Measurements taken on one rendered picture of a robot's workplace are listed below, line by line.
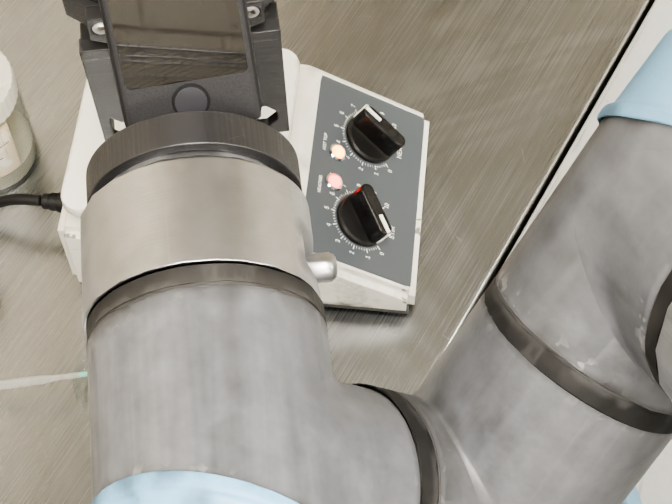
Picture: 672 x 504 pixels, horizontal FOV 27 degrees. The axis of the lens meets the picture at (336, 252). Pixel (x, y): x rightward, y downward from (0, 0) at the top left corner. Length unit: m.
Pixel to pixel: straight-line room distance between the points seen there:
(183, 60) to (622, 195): 0.15
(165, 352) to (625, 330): 0.13
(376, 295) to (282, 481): 0.42
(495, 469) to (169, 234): 0.12
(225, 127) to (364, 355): 0.38
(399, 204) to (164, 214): 0.41
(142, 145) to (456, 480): 0.14
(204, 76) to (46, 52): 0.49
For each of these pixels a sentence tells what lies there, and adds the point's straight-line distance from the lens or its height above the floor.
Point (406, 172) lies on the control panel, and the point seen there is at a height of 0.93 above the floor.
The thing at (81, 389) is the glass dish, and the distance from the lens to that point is 0.81.
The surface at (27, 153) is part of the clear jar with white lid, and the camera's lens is 0.87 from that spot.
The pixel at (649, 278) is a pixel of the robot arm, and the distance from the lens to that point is 0.39.
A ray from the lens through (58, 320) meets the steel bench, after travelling 0.83.
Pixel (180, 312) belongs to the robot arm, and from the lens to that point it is 0.40.
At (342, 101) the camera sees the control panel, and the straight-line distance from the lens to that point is 0.83.
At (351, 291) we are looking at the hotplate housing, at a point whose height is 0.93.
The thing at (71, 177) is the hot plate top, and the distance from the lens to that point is 0.78.
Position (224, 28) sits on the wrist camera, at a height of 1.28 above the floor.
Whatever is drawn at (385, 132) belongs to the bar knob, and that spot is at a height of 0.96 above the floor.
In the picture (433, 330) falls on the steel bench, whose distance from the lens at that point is 0.82.
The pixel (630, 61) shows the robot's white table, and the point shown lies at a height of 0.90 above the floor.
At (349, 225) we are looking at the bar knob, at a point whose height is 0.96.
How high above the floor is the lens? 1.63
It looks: 61 degrees down
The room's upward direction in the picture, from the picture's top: straight up
